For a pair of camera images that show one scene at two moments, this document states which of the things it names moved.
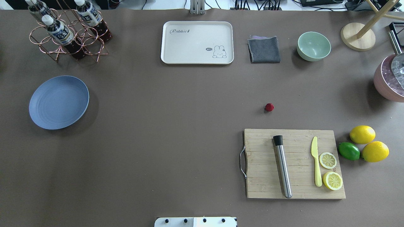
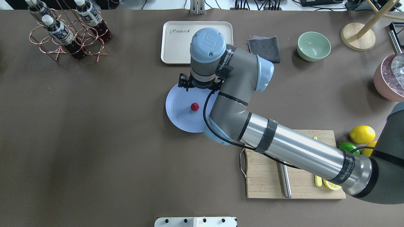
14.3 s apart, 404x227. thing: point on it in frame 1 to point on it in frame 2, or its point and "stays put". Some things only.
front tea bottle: (64, 35) stays put
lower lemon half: (332, 180) stays put
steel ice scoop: (397, 66) stays put
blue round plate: (59, 102) to (179, 110)
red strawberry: (269, 107) to (194, 106)
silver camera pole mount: (197, 7) stays put
